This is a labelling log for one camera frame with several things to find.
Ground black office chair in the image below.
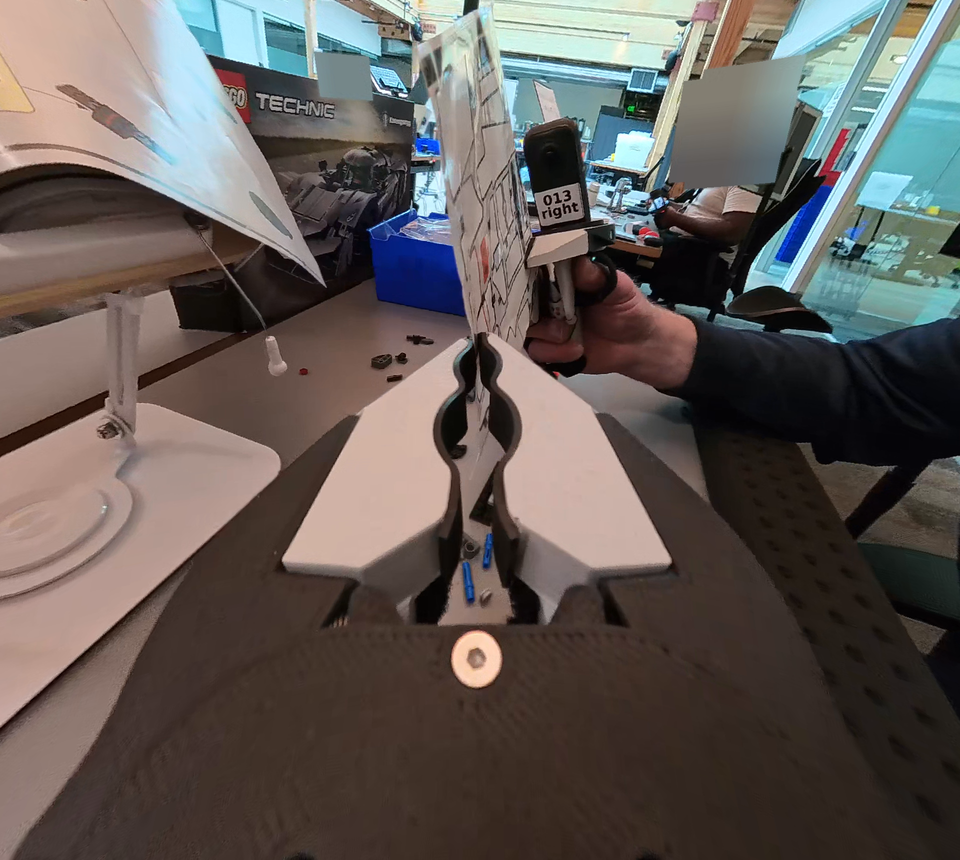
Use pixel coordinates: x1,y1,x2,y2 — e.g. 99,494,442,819
646,157,835,335

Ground white metal desk stand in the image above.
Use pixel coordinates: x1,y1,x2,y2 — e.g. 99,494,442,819
0,290,283,728

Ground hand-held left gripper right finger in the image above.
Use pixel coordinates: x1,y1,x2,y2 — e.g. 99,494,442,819
483,333,674,619

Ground printed sticker sheet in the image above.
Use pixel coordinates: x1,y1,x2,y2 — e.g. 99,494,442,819
412,3,543,501

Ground lego instruction booklet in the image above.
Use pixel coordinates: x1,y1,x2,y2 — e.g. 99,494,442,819
0,0,328,288

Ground scattered small lego pieces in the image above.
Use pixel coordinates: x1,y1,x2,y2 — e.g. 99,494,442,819
296,331,496,606

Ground dark printed lego box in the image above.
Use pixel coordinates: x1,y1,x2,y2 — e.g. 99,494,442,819
169,54,418,333

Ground person's right hand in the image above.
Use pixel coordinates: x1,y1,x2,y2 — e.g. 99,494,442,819
525,273,700,394

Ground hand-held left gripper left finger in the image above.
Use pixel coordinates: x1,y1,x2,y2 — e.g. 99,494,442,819
281,335,478,623

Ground blue plastic storage bin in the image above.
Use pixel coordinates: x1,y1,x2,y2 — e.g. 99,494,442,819
367,209,468,318

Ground person's right forearm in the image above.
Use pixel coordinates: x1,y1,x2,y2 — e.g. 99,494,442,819
663,314,960,469

